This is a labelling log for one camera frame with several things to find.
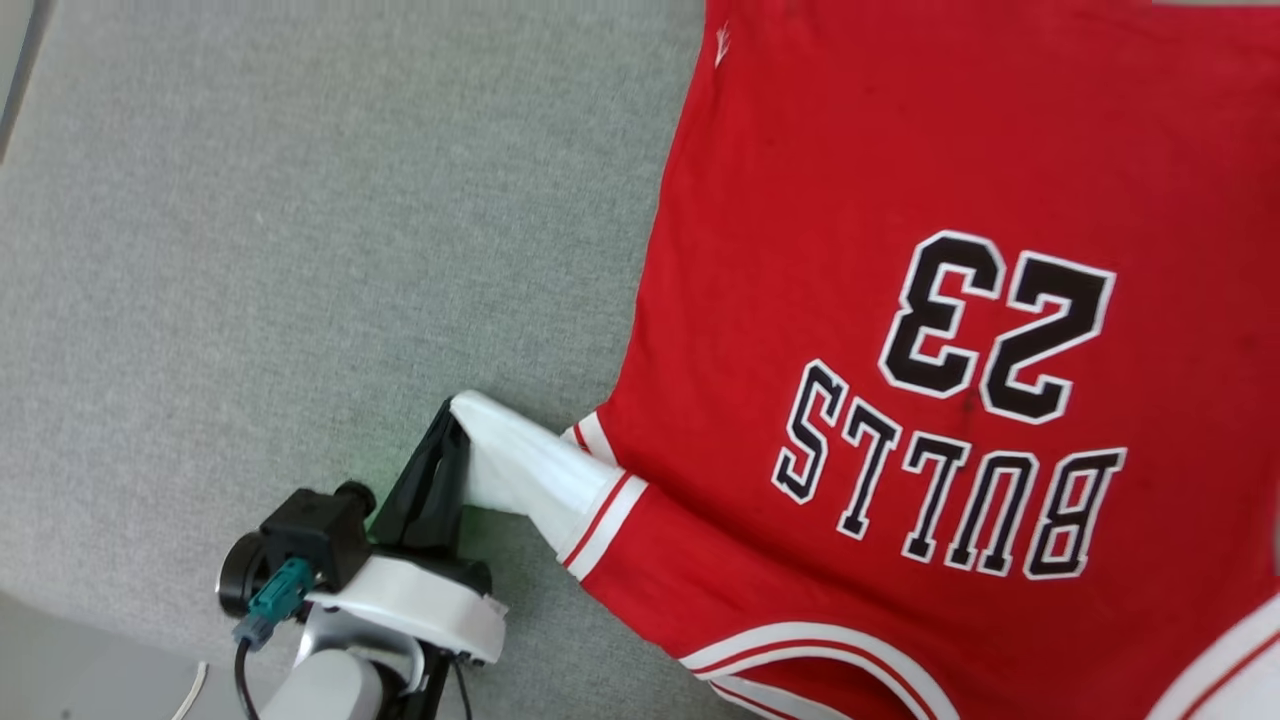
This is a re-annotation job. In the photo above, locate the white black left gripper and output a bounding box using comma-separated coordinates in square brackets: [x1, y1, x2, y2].
[218, 398, 508, 667]

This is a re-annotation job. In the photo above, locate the red white basketball jersey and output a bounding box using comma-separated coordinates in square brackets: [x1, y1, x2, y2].
[450, 0, 1280, 720]

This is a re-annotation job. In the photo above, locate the grey fabric sofa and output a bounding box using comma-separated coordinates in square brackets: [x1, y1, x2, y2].
[0, 0, 767, 720]

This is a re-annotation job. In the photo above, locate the teal plug left camera cable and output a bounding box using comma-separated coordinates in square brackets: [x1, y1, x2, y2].
[232, 557, 317, 720]

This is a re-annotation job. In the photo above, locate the thin white floor cable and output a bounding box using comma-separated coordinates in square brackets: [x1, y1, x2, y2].
[168, 660, 209, 720]

